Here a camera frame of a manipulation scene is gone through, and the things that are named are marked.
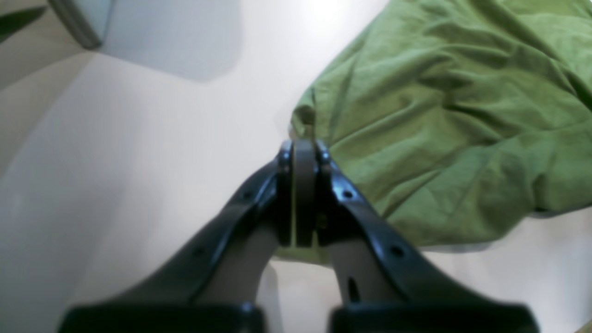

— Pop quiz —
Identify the green t-shirt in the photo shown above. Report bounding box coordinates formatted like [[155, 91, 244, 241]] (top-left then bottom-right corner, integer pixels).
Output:
[[290, 0, 592, 247]]

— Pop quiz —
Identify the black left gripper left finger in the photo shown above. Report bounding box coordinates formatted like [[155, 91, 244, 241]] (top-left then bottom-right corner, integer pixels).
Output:
[[59, 141, 295, 333]]

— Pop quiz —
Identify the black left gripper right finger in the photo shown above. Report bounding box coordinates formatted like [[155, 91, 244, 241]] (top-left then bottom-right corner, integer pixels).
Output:
[[303, 141, 539, 333]]

